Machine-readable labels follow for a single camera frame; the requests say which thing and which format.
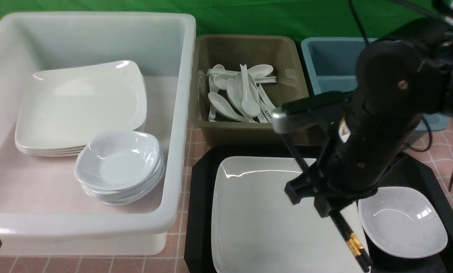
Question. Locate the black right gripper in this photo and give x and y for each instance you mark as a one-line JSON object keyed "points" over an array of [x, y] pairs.
{"points": [[359, 149]]}

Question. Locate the small white bowl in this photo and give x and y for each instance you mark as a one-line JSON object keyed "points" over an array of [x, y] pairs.
{"points": [[403, 223]]}

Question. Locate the black chopstick pair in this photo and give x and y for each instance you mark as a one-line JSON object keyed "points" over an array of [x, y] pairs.
{"points": [[351, 239]]}

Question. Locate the white ceramic spoon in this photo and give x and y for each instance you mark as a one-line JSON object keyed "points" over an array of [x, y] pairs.
{"points": [[250, 107]]}

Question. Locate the large white square plate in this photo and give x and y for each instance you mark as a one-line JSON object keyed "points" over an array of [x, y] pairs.
{"points": [[256, 229]]}

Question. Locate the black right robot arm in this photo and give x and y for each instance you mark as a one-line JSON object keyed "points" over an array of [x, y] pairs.
{"points": [[433, 35]]}

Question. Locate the pink checkered tablecloth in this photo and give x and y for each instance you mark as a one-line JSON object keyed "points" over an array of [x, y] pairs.
{"points": [[170, 260]]}

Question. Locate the blue plastic bin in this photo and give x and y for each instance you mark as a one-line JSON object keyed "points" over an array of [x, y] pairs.
{"points": [[329, 60]]}

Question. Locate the olive green plastic bin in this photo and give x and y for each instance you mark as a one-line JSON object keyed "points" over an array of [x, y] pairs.
{"points": [[231, 51]]}

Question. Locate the pile of white spoons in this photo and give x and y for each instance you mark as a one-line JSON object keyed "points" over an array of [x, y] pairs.
{"points": [[223, 88]]}

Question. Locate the black serving tray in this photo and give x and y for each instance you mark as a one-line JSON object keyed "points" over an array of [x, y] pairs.
{"points": [[406, 171]]}

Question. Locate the green cloth backdrop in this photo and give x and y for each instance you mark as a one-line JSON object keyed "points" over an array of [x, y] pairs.
{"points": [[296, 19]]}

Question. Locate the stack of small white bowls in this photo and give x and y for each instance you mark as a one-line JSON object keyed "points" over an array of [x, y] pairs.
{"points": [[120, 167]]}

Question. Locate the stack of white square plates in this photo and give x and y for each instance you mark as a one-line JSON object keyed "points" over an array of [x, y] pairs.
{"points": [[64, 109]]}

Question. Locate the large white plastic bin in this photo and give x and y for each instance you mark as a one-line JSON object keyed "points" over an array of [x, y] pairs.
{"points": [[43, 209]]}

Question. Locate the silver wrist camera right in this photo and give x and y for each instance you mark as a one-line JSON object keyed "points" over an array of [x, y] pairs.
{"points": [[319, 110]]}

